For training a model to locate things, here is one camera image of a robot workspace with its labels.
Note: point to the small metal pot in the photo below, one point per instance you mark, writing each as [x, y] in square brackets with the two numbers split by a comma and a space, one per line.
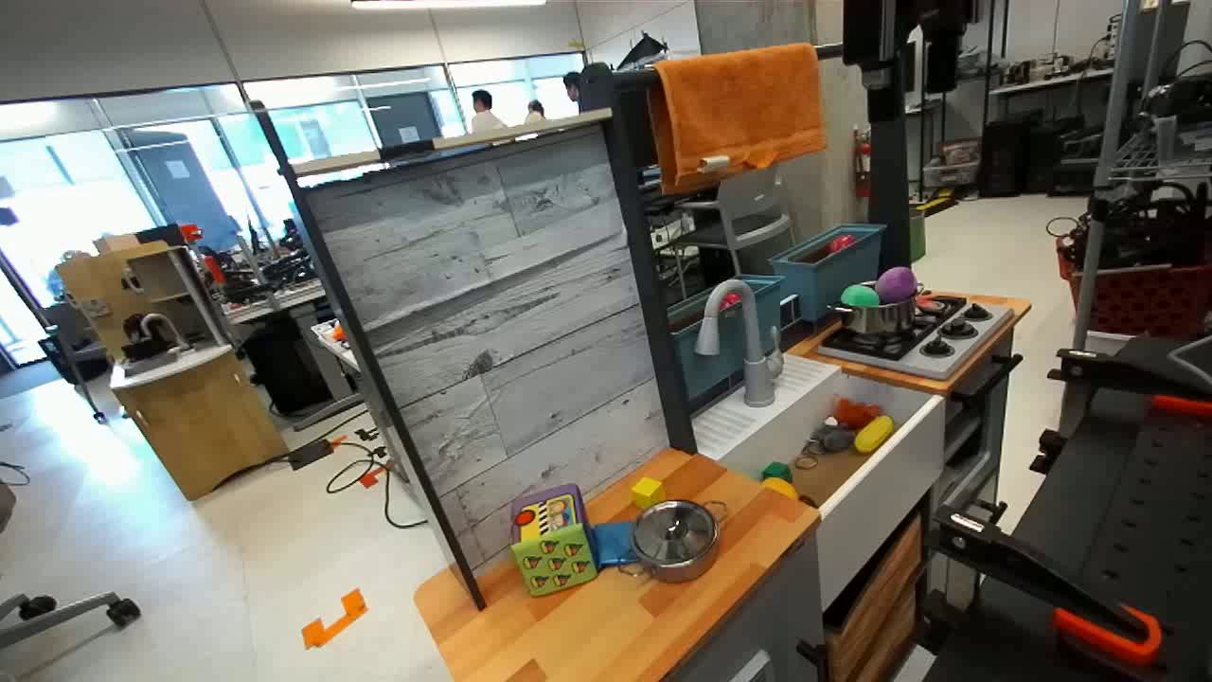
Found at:
[878, 319]

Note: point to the blue cloth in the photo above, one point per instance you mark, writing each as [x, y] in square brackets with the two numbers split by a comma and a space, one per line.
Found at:
[615, 545]

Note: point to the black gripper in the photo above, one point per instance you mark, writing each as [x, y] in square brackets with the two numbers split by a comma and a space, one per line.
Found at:
[885, 28]

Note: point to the black workbench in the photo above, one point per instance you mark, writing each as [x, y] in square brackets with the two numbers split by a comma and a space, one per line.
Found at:
[1121, 506]

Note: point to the green toy ball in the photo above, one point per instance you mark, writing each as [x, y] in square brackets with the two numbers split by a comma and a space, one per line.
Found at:
[775, 473]

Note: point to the yellow toy food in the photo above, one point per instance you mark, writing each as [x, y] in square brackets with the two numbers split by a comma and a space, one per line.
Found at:
[871, 432]

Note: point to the metal pot with lid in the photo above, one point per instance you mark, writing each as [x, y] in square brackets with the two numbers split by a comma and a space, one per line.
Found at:
[674, 540]

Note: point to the wooden stove cabinet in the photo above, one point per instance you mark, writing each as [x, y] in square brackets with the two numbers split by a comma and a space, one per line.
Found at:
[977, 403]

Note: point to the dark computer monitor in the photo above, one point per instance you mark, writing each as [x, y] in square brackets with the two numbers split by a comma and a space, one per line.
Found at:
[403, 124]

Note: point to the grey chair base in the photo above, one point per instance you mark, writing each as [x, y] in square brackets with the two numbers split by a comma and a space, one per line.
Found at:
[62, 617]

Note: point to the orange towel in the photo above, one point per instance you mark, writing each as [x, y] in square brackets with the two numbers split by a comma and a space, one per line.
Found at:
[739, 110]

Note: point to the person with dark hair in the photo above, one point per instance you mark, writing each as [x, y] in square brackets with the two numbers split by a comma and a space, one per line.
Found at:
[537, 110]

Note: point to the yellow toy ball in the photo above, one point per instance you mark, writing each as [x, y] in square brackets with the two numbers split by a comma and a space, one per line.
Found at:
[780, 488]

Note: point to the grey toy object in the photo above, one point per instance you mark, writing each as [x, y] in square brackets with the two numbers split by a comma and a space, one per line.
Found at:
[831, 436]

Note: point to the grey toy faucet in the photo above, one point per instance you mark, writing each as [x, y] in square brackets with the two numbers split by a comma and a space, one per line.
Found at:
[754, 354]

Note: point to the purple toy eggplant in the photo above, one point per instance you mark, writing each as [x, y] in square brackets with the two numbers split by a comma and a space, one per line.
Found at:
[895, 283]

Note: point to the grey office chair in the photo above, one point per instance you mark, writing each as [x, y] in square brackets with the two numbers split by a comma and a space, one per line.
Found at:
[754, 220]

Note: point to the white toy sink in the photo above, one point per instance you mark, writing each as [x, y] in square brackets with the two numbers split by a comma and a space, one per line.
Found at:
[871, 488]

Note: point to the grey wood backdrop panel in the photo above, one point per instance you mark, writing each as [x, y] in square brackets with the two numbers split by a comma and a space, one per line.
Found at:
[505, 344]

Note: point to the red crate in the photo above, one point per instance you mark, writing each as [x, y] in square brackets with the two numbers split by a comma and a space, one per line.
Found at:
[1140, 286]

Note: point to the orange toy food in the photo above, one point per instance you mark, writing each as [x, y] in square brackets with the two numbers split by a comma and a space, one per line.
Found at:
[855, 410]

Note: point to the black orange bar clamp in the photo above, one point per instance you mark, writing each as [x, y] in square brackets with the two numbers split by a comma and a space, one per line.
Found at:
[1061, 594]

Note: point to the person in white shirt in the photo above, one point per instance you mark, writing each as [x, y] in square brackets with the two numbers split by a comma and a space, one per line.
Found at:
[487, 110]

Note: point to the wooden toy kitchen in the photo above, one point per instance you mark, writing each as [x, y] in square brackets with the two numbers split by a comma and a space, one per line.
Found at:
[171, 364]

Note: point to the wooden kitchen counter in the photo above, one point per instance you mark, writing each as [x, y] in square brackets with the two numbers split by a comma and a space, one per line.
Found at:
[630, 609]

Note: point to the colourful activity cube toy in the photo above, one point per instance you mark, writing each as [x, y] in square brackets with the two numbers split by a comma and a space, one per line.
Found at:
[549, 545]

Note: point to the green toy vegetable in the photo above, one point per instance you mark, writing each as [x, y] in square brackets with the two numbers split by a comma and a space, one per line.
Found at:
[861, 296]

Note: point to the red fire extinguisher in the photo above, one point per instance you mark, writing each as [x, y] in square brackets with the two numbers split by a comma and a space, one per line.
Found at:
[861, 159]

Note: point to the toy stove top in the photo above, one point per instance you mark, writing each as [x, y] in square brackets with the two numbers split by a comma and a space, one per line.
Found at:
[928, 339]

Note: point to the yellow toy cube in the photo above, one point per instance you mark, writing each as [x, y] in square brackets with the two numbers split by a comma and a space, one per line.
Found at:
[647, 490]

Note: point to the teal storage bin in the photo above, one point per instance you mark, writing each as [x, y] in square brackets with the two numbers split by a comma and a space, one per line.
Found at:
[826, 263]
[720, 344]

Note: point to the black metal frame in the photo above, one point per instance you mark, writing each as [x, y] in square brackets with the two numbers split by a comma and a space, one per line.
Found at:
[658, 291]

